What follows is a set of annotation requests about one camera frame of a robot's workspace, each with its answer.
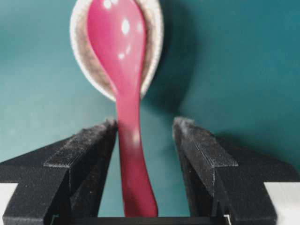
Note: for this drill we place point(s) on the small crackle-pattern dish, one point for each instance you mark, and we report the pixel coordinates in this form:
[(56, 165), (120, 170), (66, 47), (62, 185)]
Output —
[(88, 62)]

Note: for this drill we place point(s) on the pink plastic spoon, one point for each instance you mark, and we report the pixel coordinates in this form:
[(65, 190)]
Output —
[(117, 34)]

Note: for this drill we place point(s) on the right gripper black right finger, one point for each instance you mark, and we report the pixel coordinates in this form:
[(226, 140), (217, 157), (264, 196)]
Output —
[(242, 186)]

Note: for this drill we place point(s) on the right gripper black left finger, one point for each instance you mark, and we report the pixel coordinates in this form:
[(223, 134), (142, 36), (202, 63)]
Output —
[(58, 182)]

